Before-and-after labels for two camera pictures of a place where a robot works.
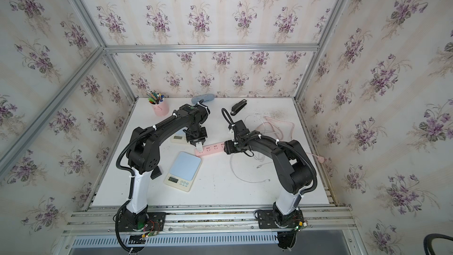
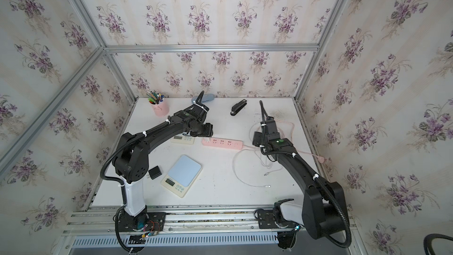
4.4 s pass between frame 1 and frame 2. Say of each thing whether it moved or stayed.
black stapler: stayed
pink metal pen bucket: stayed
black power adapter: stayed
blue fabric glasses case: stayed
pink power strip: moved
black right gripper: moved
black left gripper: moved
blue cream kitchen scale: moved
